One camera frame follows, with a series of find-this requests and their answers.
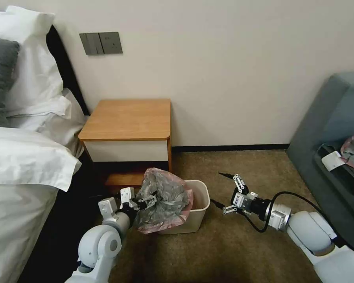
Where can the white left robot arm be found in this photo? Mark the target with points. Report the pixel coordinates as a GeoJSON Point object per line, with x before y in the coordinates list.
{"type": "Point", "coordinates": [98, 241]}

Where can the large white pillow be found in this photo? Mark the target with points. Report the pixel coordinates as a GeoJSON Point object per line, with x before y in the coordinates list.
{"type": "Point", "coordinates": [37, 67]}

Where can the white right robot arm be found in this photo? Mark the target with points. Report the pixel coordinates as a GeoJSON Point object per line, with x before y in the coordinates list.
{"type": "Point", "coordinates": [315, 233]}

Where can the dark low table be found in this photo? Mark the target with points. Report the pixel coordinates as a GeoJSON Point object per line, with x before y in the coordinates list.
{"type": "Point", "coordinates": [342, 179]}

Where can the black bed headboard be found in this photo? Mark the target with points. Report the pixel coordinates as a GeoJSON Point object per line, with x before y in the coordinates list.
{"type": "Point", "coordinates": [65, 67]}

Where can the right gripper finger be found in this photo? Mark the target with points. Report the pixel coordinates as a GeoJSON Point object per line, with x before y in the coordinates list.
{"type": "Point", "coordinates": [231, 209]}
{"type": "Point", "coordinates": [239, 182]}

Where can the grey wall switch panel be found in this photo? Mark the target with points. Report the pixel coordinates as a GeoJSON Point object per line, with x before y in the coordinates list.
{"type": "Point", "coordinates": [89, 44]}

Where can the grey wall socket panel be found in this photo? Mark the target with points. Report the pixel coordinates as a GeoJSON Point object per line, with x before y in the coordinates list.
{"type": "Point", "coordinates": [111, 43]}

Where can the white paper card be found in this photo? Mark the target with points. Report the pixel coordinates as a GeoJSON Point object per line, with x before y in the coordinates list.
{"type": "Point", "coordinates": [332, 161]}

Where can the grey blue sofa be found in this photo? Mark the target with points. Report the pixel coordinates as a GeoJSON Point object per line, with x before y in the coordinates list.
{"type": "Point", "coordinates": [318, 118]}

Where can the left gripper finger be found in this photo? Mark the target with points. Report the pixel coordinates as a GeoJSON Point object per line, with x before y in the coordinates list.
{"type": "Point", "coordinates": [147, 206]}
{"type": "Point", "coordinates": [149, 198]}

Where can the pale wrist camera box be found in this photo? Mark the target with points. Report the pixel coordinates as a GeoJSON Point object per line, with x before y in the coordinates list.
{"type": "Point", "coordinates": [127, 196]}
{"type": "Point", "coordinates": [239, 200]}

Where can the white duvet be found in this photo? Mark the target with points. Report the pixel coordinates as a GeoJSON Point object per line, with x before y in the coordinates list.
{"type": "Point", "coordinates": [20, 177]}

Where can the pink grey garbage bag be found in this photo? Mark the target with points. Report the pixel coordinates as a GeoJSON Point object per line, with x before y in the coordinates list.
{"type": "Point", "coordinates": [162, 200]}

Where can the white plastic trash can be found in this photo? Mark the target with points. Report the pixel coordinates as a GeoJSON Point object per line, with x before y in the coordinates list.
{"type": "Point", "coordinates": [198, 206]}

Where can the black baseboard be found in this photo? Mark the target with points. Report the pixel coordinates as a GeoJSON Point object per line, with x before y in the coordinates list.
{"type": "Point", "coordinates": [230, 145]}

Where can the wooden nightstand with white drawer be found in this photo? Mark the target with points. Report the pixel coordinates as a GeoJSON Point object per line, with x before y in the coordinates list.
{"type": "Point", "coordinates": [127, 121]}

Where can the flat white pillow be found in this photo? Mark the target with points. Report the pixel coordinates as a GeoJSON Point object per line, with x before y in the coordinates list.
{"type": "Point", "coordinates": [54, 115]}

